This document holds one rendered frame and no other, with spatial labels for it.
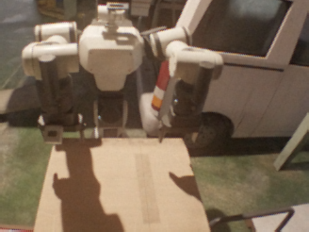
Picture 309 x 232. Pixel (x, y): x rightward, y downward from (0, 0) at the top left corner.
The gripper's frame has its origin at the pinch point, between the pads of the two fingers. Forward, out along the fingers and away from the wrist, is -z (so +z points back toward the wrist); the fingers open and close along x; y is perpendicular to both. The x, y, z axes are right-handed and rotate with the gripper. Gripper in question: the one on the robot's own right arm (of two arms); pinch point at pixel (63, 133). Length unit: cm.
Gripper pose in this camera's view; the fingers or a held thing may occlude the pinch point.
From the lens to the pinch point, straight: 66.7
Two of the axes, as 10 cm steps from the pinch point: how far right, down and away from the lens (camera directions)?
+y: -1.2, -6.3, 7.7
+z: 1.2, -7.8, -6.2
